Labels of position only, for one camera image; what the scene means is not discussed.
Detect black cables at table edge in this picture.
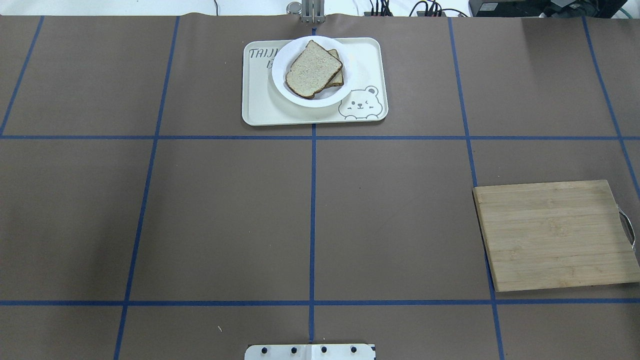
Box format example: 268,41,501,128
362,0,471,18

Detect bread slice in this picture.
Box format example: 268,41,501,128
285,39,345,100
324,48,345,89

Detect white round plate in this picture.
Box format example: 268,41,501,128
270,35,355,109

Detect metal camera stand clamp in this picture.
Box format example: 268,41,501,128
286,0,326,24

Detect black device box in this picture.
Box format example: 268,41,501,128
468,0,627,19

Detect cream bear serving tray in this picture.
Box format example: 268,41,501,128
242,35,389,126

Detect wooden cutting board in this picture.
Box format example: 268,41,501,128
472,179,639,292

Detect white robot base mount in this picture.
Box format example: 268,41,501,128
244,343,377,360

